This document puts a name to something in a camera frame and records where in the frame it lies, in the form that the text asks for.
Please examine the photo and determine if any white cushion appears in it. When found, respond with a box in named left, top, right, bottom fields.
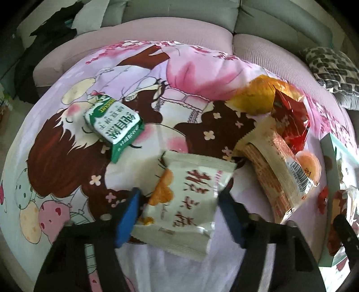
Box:
left=71, top=0, right=110, bottom=35

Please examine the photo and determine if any grey pillow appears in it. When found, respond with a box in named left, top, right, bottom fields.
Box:
left=334, top=90, right=359, bottom=111

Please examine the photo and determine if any beige wafer packet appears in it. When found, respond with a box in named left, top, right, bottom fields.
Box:
left=234, top=116, right=320, bottom=223

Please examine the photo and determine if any red flower print snack packet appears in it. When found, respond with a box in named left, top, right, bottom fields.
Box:
left=271, top=80, right=312, bottom=155

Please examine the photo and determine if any yellow snack packet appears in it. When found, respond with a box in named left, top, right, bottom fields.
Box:
left=227, top=75, right=277, bottom=115

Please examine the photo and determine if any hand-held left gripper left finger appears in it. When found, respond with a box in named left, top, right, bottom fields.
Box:
left=33, top=187, right=141, bottom=292

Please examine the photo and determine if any grey green sofa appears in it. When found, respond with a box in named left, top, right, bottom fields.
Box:
left=17, top=0, right=359, bottom=113

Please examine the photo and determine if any green and white biscuit packet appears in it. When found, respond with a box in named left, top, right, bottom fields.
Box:
left=84, top=94, right=146, bottom=164

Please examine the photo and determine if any black clothing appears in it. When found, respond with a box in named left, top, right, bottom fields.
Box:
left=15, top=1, right=85, bottom=103

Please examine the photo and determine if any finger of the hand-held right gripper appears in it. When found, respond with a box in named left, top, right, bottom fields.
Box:
left=333, top=215, right=359, bottom=266

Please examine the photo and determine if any black patterned pillow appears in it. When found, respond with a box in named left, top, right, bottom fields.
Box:
left=300, top=46, right=359, bottom=97

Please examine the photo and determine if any small red candy packet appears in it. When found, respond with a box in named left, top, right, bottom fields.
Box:
left=318, top=187, right=329, bottom=212

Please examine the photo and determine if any white snack packet orange print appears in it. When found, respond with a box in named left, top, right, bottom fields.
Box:
left=130, top=150, right=237, bottom=263

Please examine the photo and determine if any printed blanket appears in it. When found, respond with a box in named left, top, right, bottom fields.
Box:
left=0, top=39, right=354, bottom=292

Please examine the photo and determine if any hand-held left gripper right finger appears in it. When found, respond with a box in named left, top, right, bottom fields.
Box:
left=218, top=187, right=327, bottom=292

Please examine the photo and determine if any teal cardboard box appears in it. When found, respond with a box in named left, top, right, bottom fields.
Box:
left=320, top=133, right=359, bottom=267

